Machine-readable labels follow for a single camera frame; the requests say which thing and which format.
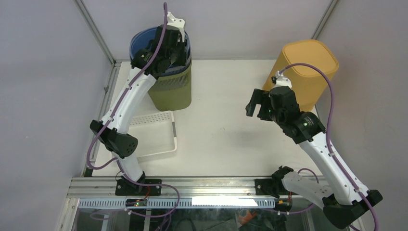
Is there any yellow ribbed basket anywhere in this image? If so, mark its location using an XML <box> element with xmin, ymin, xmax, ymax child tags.
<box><xmin>262</xmin><ymin>39</ymin><xmax>339</xmax><ymax>111</ymax></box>

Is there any olive green ribbed basket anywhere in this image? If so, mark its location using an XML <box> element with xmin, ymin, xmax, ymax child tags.
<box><xmin>148</xmin><ymin>64</ymin><xmax>192</xmax><ymax>111</ymax></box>

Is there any blue plastic bucket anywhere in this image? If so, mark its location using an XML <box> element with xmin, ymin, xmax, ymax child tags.
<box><xmin>129</xmin><ymin>27</ymin><xmax>191</xmax><ymax>67</ymax></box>

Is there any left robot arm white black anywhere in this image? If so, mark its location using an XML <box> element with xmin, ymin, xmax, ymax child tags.
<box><xmin>90</xmin><ymin>25</ymin><xmax>187</xmax><ymax>195</ymax></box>

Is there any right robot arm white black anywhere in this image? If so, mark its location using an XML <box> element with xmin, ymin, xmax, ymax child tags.
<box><xmin>245</xmin><ymin>86</ymin><xmax>383</xmax><ymax>229</ymax></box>

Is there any dark grey inner basket liner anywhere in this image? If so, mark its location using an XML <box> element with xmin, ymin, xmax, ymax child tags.
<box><xmin>160</xmin><ymin>61</ymin><xmax>191</xmax><ymax>77</ymax></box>

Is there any white perforated plastic tray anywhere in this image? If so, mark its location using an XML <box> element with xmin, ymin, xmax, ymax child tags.
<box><xmin>128</xmin><ymin>111</ymin><xmax>178</xmax><ymax>162</ymax></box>

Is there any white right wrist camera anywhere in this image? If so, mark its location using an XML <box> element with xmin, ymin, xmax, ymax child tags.
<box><xmin>271</xmin><ymin>71</ymin><xmax>292</xmax><ymax>89</ymax></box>

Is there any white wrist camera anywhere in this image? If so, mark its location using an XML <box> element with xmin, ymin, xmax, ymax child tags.
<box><xmin>166</xmin><ymin>12</ymin><xmax>185</xmax><ymax>35</ymax></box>
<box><xmin>271</xmin><ymin>71</ymin><xmax>292</xmax><ymax>89</ymax></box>

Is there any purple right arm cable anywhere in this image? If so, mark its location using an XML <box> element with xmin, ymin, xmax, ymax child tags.
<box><xmin>279</xmin><ymin>63</ymin><xmax>380</xmax><ymax>231</ymax></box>

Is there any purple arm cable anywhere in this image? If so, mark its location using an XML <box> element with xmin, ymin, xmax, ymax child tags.
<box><xmin>86</xmin><ymin>1</ymin><xmax>168</xmax><ymax>170</ymax></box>
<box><xmin>279</xmin><ymin>63</ymin><xmax>380</xmax><ymax>231</ymax></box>

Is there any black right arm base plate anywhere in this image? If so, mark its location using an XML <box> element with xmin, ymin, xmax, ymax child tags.
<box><xmin>254</xmin><ymin>179</ymin><xmax>289</xmax><ymax>198</ymax></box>

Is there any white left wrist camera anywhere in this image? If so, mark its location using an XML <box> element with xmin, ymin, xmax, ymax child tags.
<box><xmin>166</xmin><ymin>12</ymin><xmax>185</xmax><ymax>35</ymax></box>

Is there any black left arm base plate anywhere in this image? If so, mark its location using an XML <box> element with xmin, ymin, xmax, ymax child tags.
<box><xmin>115</xmin><ymin>178</ymin><xmax>162</xmax><ymax>196</ymax></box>

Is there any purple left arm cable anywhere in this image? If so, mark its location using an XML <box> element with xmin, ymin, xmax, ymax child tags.
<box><xmin>86</xmin><ymin>1</ymin><xmax>168</xmax><ymax>170</ymax></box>

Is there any aluminium frame rail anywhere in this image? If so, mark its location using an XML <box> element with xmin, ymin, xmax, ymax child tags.
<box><xmin>67</xmin><ymin>176</ymin><xmax>271</xmax><ymax>198</ymax></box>

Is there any white slotted cable duct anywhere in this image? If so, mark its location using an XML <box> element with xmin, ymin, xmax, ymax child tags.
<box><xmin>78</xmin><ymin>196</ymin><xmax>275</xmax><ymax>210</ymax></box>

